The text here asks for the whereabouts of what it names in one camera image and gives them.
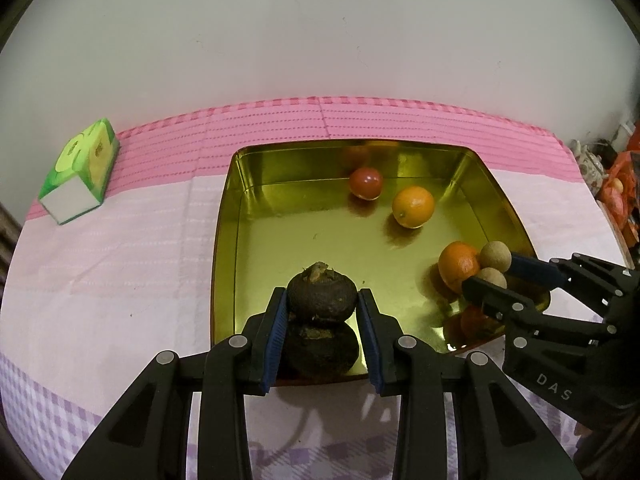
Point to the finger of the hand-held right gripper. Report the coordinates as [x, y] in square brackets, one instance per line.
[487, 297]
[537, 270]

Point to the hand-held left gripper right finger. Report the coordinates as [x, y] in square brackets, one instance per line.
[370, 340]

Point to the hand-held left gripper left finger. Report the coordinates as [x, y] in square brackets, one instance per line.
[276, 340]

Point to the tan longan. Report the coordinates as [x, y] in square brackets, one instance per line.
[492, 277]
[495, 255]

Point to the large orange tangerine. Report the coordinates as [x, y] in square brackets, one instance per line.
[456, 266]

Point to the dark brown water chestnut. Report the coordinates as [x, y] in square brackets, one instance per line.
[322, 292]

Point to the red tin box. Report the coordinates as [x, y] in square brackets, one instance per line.
[300, 240]

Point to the smooth yellow-orange citrus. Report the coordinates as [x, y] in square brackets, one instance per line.
[413, 206]

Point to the red tomato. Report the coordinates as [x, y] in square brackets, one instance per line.
[366, 183]

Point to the wooden tray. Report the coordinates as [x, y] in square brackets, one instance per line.
[620, 234]

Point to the orange plastic bag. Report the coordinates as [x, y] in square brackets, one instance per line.
[617, 195]

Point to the floral teapot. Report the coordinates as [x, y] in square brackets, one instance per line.
[590, 162]

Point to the pink purple checked tablecloth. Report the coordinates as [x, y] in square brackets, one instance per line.
[150, 260]

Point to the green tissue box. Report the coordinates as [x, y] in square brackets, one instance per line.
[80, 160]

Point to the rattan furniture frame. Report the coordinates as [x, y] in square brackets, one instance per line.
[6, 245]

